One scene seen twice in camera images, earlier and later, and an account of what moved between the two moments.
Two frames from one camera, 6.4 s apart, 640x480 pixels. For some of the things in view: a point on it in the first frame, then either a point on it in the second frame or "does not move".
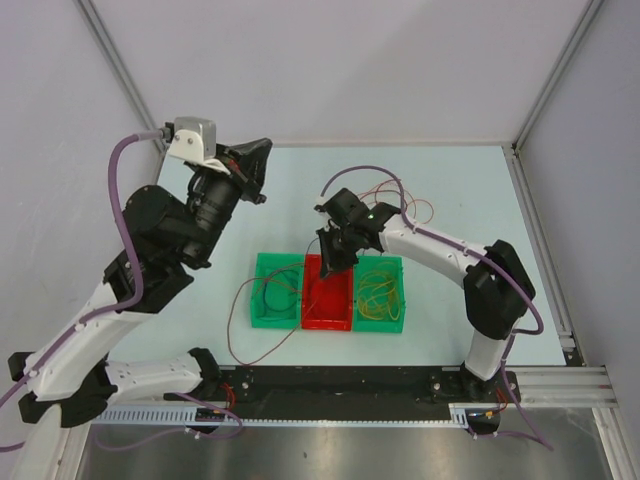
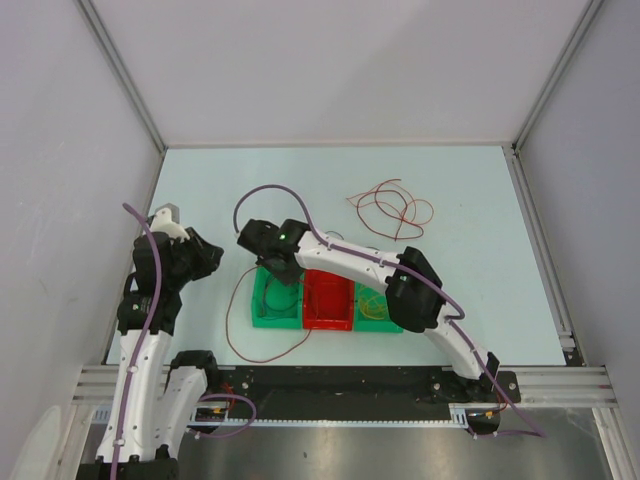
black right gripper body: x=344 y=233 -> x=285 y=276
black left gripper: x=247 y=164 -> x=208 y=254
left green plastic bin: x=277 y=291 does not move
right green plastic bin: x=379 y=300 does not move
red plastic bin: x=327 y=303 does not move
